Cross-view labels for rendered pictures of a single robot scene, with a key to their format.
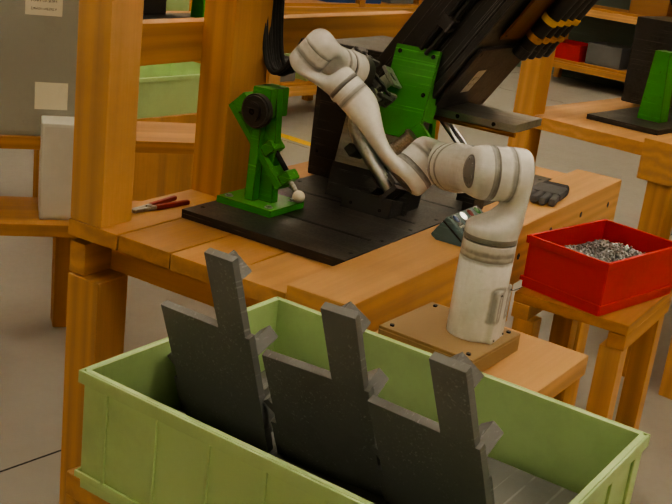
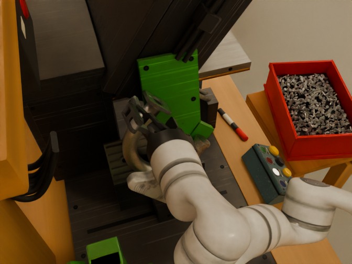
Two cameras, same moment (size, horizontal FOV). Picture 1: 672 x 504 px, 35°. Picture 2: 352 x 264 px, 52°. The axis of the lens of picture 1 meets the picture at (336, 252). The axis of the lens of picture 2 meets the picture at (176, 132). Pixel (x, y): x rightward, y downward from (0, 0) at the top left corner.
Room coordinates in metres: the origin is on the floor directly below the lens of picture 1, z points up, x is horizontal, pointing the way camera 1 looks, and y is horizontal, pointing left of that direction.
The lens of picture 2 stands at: (2.09, 0.25, 1.70)
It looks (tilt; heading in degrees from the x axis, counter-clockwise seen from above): 52 degrees down; 312
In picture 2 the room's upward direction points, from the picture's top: straight up
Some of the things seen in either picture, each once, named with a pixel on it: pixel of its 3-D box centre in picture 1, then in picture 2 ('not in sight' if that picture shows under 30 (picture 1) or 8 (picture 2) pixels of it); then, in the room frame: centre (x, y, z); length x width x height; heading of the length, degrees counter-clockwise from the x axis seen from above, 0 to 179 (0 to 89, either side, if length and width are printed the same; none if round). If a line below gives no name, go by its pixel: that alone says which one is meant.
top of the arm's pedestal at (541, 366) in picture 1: (467, 360); not in sight; (1.71, -0.25, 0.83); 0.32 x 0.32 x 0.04; 57
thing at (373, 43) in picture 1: (374, 109); (69, 87); (2.71, -0.05, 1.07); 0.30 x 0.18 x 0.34; 149
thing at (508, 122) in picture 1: (454, 111); (164, 62); (2.57, -0.25, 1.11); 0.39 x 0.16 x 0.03; 59
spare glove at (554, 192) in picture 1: (544, 192); not in sight; (2.69, -0.52, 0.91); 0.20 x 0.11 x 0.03; 156
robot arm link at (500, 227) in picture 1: (498, 197); not in sight; (1.71, -0.26, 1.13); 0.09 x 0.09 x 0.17; 13
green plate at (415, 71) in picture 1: (414, 91); (167, 91); (2.45, -0.13, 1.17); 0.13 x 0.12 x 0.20; 149
